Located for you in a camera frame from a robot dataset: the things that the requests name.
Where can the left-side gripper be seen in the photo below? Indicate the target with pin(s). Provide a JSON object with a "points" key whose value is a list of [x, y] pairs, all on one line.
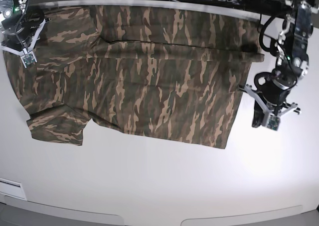
{"points": [[270, 97]]}

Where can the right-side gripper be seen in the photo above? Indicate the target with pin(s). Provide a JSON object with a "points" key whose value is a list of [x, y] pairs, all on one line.
{"points": [[22, 41]]}

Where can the camouflage T-shirt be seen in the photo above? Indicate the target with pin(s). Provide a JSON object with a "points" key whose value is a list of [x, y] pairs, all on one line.
{"points": [[157, 72]]}

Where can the white label plate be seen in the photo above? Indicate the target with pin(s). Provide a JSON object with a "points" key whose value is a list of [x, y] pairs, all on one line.
{"points": [[12, 189]]}

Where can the right-side wrist camera board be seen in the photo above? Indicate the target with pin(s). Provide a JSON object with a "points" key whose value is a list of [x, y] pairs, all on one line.
{"points": [[28, 59]]}

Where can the left-side wrist camera board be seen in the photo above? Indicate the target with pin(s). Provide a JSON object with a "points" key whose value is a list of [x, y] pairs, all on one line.
{"points": [[272, 121]]}

